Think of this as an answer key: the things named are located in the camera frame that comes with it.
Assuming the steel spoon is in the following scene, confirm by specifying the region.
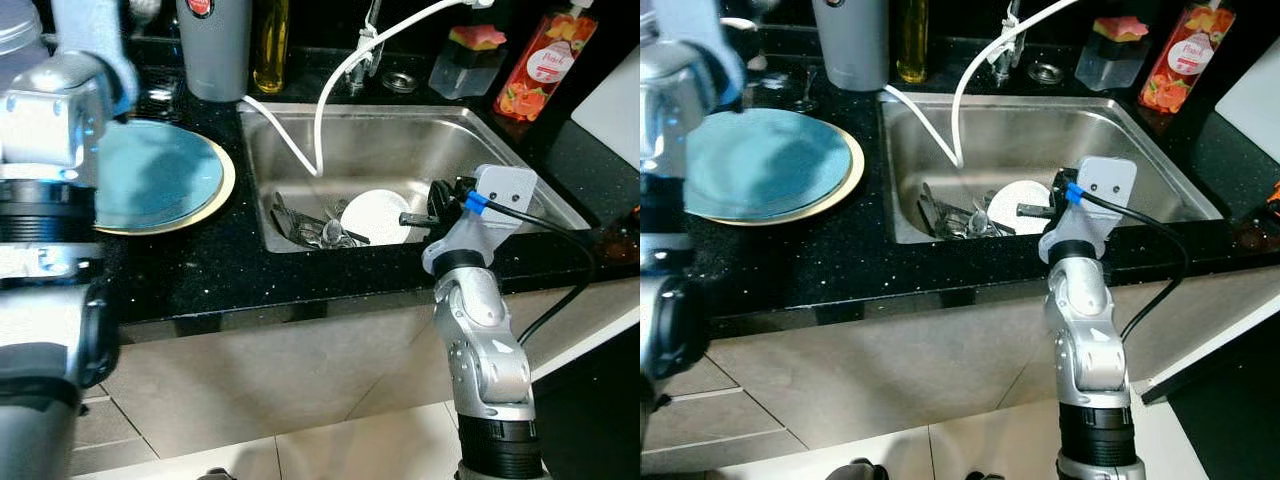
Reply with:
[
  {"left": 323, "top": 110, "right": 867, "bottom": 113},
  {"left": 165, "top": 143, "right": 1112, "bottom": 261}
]
[
  {"left": 318, "top": 222, "right": 369, "bottom": 249},
  {"left": 955, "top": 210, "right": 1001, "bottom": 239}
]

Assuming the steel fork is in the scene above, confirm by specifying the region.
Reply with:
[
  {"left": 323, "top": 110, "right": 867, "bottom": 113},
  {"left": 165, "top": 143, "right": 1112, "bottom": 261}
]
[
  {"left": 270, "top": 192, "right": 313, "bottom": 246},
  {"left": 915, "top": 182, "right": 956, "bottom": 239},
  {"left": 290, "top": 200, "right": 341, "bottom": 247},
  {"left": 935, "top": 195, "right": 976, "bottom": 239}
]

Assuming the stainless steel sink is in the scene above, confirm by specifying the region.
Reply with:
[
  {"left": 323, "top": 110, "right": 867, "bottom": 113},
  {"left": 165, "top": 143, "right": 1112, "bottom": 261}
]
[
  {"left": 238, "top": 100, "right": 593, "bottom": 254},
  {"left": 878, "top": 92, "right": 1226, "bottom": 246}
]

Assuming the white plate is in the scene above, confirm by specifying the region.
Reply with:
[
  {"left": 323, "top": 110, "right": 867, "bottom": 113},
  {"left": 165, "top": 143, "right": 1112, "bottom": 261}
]
[
  {"left": 340, "top": 188, "right": 413, "bottom": 246},
  {"left": 985, "top": 180, "right": 1051, "bottom": 236}
]

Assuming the clear plastic sponge holder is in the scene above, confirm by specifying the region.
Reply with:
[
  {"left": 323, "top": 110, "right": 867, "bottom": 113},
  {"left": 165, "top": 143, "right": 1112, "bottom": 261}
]
[
  {"left": 1075, "top": 17, "right": 1149, "bottom": 93},
  {"left": 430, "top": 25, "right": 506, "bottom": 101}
]

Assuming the chrome faucet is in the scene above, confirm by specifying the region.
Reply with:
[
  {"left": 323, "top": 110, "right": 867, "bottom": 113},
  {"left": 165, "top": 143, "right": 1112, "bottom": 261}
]
[
  {"left": 345, "top": 0, "right": 386, "bottom": 98},
  {"left": 990, "top": 0, "right": 1026, "bottom": 89}
]

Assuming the peach dish soap bottle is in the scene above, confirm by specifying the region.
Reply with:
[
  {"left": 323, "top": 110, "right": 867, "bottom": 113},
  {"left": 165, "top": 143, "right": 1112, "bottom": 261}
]
[
  {"left": 493, "top": 0, "right": 599, "bottom": 124},
  {"left": 1140, "top": 0, "right": 1236, "bottom": 114}
]

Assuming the red yellow sponge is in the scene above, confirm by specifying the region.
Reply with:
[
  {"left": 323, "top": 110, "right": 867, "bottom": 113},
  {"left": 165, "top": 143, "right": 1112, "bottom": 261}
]
[
  {"left": 448, "top": 25, "right": 508, "bottom": 53},
  {"left": 1092, "top": 15, "right": 1149, "bottom": 43}
]

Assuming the grey cabinet door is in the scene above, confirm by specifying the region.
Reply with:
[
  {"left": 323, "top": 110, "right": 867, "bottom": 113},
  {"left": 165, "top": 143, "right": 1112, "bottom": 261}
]
[
  {"left": 1000, "top": 262, "right": 1280, "bottom": 426},
  {"left": 100, "top": 305, "right": 448, "bottom": 453},
  {"left": 703, "top": 300, "right": 1056, "bottom": 456},
  {"left": 345, "top": 275, "right": 641, "bottom": 426}
]

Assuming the yellow oil bottle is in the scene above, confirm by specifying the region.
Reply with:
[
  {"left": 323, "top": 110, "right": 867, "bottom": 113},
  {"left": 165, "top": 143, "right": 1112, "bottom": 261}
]
[
  {"left": 252, "top": 0, "right": 291, "bottom": 96},
  {"left": 895, "top": 0, "right": 929, "bottom": 84}
]

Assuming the grey cylinder red round logo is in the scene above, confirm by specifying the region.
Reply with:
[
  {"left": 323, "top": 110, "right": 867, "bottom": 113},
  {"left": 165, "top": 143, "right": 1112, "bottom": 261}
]
[
  {"left": 177, "top": 0, "right": 253, "bottom": 103},
  {"left": 812, "top": 0, "right": 891, "bottom": 93}
]

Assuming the black floor cabinet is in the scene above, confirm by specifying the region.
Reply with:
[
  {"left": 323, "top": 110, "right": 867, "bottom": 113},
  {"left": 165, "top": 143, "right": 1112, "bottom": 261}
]
[
  {"left": 1140, "top": 340, "right": 1280, "bottom": 480},
  {"left": 530, "top": 325, "right": 641, "bottom": 480}
]

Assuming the grey cabinet drawer front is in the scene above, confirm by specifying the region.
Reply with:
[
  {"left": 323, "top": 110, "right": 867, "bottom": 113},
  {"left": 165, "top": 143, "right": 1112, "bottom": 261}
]
[
  {"left": 650, "top": 388, "right": 796, "bottom": 448},
  {"left": 662, "top": 352, "right": 749, "bottom": 399}
]

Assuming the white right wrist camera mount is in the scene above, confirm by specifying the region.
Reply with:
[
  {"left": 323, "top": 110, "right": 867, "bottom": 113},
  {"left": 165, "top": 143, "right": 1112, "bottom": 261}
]
[
  {"left": 1040, "top": 155, "right": 1139, "bottom": 263},
  {"left": 420, "top": 165, "right": 541, "bottom": 276}
]

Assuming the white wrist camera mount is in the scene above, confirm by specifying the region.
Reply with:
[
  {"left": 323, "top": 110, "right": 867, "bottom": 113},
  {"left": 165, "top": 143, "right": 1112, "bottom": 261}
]
[
  {"left": 48, "top": 0, "right": 139, "bottom": 113},
  {"left": 650, "top": 0, "right": 749, "bottom": 101},
  {"left": 420, "top": 165, "right": 541, "bottom": 276},
  {"left": 1040, "top": 155, "right": 1139, "bottom": 263}
]

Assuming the white hose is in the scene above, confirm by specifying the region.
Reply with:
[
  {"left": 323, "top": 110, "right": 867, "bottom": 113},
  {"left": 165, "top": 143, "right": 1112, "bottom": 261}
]
[
  {"left": 885, "top": 0, "right": 1081, "bottom": 169},
  {"left": 240, "top": 0, "right": 496, "bottom": 179}
]

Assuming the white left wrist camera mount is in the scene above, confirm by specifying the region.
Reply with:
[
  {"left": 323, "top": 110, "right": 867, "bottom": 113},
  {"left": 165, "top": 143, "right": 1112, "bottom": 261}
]
[
  {"left": 48, "top": 0, "right": 139, "bottom": 113},
  {"left": 650, "top": 0, "right": 749, "bottom": 101}
]

